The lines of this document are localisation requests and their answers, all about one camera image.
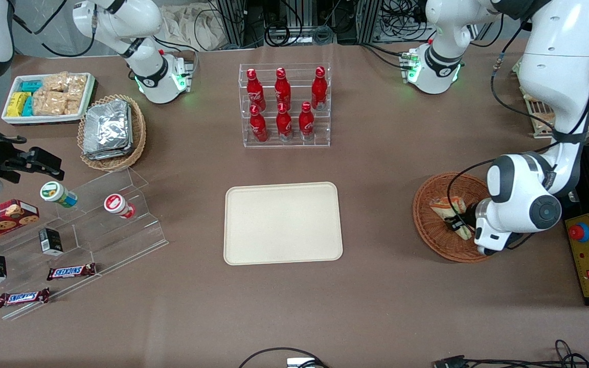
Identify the triangle sandwich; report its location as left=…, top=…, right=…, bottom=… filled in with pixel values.
left=429, top=196, right=474, bottom=241

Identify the brown wicker basket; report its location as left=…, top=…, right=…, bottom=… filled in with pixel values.
left=412, top=171, right=493, bottom=264

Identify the white snack tray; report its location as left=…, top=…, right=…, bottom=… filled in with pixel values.
left=1, top=72, right=96, bottom=126

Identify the light wicker basket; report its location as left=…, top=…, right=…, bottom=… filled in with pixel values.
left=77, top=94, right=147, bottom=172

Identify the beige plastic tray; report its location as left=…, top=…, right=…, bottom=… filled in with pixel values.
left=223, top=181, right=344, bottom=266

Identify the green lid yoghurt cup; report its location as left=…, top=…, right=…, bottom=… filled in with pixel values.
left=39, top=181, right=78, bottom=209

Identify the yellow snack pack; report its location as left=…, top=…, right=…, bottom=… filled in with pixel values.
left=7, top=92, right=32, bottom=118

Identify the silver foil pack stack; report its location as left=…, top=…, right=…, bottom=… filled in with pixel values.
left=82, top=99, right=134, bottom=160

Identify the small black box with barcode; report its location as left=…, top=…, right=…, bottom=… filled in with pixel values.
left=38, top=227, right=64, bottom=257

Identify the red lid yoghurt cup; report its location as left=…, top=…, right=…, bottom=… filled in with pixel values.
left=103, top=193, right=137, bottom=220

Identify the clear acrylic stepped shelf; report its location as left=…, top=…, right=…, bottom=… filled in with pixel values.
left=0, top=167, right=169, bottom=321

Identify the Snickers bar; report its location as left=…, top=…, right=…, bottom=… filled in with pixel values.
left=0, top=288, right=51, bottom=308
left=47, top=263, right=97, bottom=281

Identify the clear acrylic bottle rack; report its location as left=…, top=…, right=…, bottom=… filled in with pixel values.
left=238, top=62, right=332, bottom=149

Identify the red cola bottle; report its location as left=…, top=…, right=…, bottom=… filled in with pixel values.
left=276, top=102, right=293, bottom=142
left=246, top=68, right=266, bottom=112
left=250, top=104, right=269, bottom=143
left=299, top=101, right=315, bottom=141
left=311, top=66, right=328, bottom=111
left=275, top=67, right=292, bottom=109

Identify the beige cloth bag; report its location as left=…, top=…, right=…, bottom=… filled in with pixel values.
left=161, top=4, right=223, bottom=52

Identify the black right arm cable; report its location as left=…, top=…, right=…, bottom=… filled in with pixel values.
left=12, top=0, right=97, bottom=58

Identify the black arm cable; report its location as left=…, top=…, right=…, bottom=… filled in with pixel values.
left=12, top=0, right=97, bottom=58
left=449, top=19, right=558, bottom=223

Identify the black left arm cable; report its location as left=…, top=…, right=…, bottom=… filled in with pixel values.
left=449, top=19, right=558, bottom=223

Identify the black cable with connector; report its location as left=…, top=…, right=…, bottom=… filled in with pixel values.
left=434, top=339, right=589, bottom=368

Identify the aluminium frame post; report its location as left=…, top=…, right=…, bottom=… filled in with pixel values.
left=217, top=0, right=246, bottom=48
left=358, top=0, right=382, bottom=42

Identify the black looped cable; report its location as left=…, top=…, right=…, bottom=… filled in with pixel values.
left=238, top=347, right=328, bottom=368

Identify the black floor cable bundle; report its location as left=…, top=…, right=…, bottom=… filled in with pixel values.
left=246, top=0, right=359, bottom=48

